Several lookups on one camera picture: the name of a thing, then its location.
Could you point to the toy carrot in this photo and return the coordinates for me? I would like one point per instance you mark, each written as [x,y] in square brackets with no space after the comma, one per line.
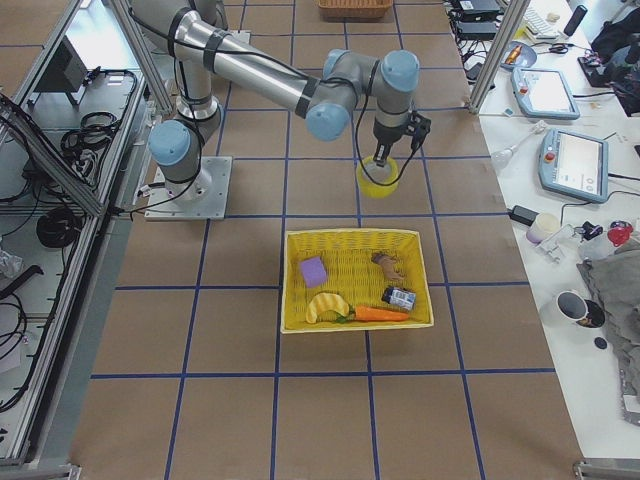
[371,314]

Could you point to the brown toy animal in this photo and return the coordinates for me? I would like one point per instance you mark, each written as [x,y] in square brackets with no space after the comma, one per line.
[388,265]

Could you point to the small blue white can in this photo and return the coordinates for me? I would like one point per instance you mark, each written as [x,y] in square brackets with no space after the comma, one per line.
[399,297]

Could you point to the purple foam block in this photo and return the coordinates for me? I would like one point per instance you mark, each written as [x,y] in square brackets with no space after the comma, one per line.
[313,272]

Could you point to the blue bowl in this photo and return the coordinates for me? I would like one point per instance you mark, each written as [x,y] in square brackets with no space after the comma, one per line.
[518,54]

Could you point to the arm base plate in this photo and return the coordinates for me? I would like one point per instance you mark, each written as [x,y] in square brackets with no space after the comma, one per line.
[205,199]

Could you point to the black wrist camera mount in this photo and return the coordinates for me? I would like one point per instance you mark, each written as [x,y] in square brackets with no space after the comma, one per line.
[418,127]

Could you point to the brown wicker basket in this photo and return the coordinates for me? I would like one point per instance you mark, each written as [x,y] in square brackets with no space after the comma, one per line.
[354,9]

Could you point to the teach pendant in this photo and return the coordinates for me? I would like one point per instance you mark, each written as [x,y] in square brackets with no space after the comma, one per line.
[574,165]
[544,94]

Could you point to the yellow plastic basket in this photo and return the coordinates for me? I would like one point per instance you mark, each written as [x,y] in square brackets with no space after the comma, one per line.
[346,254]

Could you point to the teach pendant far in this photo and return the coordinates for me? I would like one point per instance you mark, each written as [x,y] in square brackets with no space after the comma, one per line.
[544,94]

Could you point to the yellow tape roll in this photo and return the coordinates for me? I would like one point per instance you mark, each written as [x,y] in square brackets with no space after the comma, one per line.
[377,182]

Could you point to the black white mug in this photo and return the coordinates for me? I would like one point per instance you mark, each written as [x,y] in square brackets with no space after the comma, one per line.
[574,308]

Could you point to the grey cloth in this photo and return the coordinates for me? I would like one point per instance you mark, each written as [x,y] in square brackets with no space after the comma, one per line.
[613,283]

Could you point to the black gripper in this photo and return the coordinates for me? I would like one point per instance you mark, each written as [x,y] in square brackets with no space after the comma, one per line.
[386,136]

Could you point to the teach pendant near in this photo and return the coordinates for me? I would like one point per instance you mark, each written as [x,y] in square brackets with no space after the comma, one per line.
[574,165]

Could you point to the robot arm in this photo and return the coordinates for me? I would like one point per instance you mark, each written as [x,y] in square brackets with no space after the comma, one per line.
[326,103]

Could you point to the aluminium frame post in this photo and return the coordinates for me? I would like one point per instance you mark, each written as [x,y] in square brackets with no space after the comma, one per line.
[511,21]

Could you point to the toy banana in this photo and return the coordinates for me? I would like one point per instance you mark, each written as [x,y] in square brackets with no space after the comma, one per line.
[324,302]

